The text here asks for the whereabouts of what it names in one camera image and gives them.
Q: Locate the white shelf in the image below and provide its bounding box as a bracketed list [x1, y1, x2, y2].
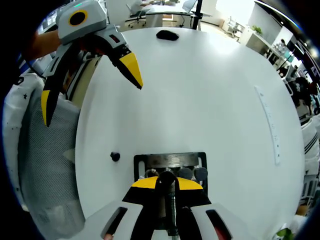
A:
[246, 24, 288, 65]

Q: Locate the white office desk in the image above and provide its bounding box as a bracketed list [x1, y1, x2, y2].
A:
[144, 4, 213, 28]

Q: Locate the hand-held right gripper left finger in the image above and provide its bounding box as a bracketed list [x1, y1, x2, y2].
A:
[83, 176, 163, 240]

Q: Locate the clear glass vial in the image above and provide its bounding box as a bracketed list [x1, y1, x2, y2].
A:
[144, 168, 159, 179]

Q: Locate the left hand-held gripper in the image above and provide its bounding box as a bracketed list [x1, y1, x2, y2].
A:
[40, 0, 144, 128]

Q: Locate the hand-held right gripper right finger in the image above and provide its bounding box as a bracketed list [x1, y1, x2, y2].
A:
[174, 176, 253, 240]

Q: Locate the green potted plant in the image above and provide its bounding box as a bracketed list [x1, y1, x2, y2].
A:
[251, 24, 264, 36]

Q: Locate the white round table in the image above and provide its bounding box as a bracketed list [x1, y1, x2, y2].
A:
[74, 26, 306, 240]

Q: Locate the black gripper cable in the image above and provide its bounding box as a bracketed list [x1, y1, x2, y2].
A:
[22, 59, 48, 80]

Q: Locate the white plastic ruler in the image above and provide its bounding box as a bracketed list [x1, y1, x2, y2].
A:
[254, 85, 281, 165]

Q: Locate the black stand pole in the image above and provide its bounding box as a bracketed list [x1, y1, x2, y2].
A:
[190, 0, 204, 31]

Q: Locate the person's body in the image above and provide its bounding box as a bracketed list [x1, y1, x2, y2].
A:
[2, 52, 60, 201]

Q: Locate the black oval pad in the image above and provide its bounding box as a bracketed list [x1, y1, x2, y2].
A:
[155, 29, 180, 42]

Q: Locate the person's left forearm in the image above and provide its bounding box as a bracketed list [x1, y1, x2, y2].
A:
[22, 29, 62, 61]

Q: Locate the white office chair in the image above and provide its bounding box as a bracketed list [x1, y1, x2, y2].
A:
[225, 16, 245, 39]
[125, 3, 151, 28]

